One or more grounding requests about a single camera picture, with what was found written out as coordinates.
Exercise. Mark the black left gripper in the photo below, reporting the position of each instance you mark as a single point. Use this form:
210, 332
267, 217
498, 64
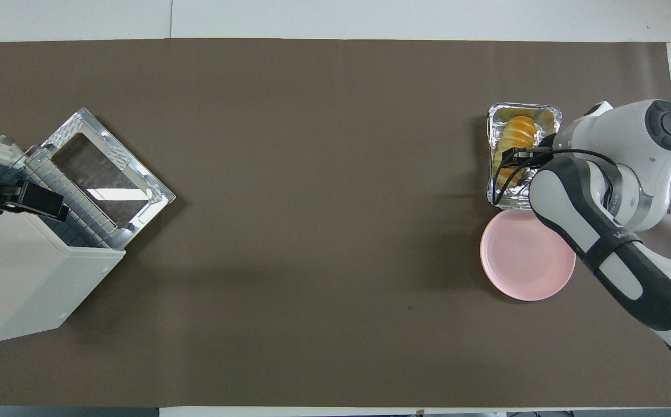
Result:
28, 197

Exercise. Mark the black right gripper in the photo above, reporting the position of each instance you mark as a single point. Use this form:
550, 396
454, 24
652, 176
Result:
524, 157

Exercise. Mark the yellow ridged bread loaf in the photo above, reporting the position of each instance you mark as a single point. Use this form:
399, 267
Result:
521, 130

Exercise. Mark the aluminium foil tray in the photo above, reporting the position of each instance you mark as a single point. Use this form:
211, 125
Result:
549, 116

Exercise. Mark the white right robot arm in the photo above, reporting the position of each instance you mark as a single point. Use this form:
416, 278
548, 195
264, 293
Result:
648, 150

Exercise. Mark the white toaster oven body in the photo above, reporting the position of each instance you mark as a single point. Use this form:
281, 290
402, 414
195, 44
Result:
17, 278

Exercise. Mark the pink round plate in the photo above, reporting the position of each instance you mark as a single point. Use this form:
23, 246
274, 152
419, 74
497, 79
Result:
521, 260

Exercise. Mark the brown table mat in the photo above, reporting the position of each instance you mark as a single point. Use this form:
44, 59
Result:
283, 260

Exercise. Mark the glass oven door, metal frame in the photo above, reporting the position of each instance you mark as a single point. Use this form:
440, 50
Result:
109, 174

